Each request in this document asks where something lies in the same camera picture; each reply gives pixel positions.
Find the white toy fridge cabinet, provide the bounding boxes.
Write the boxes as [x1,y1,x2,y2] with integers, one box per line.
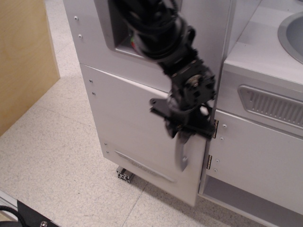
[62,0,234,202]

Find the red toy strawberry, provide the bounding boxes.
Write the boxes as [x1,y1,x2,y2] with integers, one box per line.
[130,34,140,53]

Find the aluminium frame rail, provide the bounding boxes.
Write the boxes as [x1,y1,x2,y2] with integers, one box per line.
[0,190,18,221]

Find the upper brass door hinge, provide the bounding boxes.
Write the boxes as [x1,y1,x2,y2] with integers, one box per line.
[213,119,219,139]

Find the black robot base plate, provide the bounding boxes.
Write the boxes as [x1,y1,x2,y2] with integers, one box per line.
[17,200,59,227]

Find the lower brass door hinge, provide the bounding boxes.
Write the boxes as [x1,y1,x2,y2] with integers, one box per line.
[206,155,212,169]

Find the white toy kitchen counter unit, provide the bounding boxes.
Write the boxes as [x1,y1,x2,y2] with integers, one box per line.
[199,0,303,227]

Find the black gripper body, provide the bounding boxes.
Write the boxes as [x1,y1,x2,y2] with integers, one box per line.
[150,96,215,140]

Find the grey toy sink basin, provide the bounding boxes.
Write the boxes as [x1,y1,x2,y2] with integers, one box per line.
[277,12,303,64]

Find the grey vent panel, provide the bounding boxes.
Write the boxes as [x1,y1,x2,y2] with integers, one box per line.
[238,85,303,129]

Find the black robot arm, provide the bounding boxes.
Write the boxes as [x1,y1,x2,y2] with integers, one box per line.
[113,0,215,142]

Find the aluminium extrusion foot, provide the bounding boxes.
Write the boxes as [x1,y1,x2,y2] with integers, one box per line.
[116,166,135,183]

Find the black cable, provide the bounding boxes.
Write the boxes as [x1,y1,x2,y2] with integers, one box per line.
[0,205,24,227]

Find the brass door hinge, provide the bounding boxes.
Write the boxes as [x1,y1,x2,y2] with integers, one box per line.
[213,119,219,139]
[206,155,212,169]

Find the white fridge door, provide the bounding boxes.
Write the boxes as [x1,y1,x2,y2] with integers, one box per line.
[80,65,206,206]

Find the silver fridge door handle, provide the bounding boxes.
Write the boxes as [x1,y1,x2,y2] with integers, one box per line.
[175,137,188,172]

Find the grey dispenser niche frame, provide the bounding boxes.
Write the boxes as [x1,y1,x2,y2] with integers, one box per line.
[94,0,186,64]

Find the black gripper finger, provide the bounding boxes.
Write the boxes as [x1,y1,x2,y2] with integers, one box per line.
[179,131,196,144]
[165,118,179,138]

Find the white oven cabinet door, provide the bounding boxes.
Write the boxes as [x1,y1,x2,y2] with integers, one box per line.
[207,111,303,214]

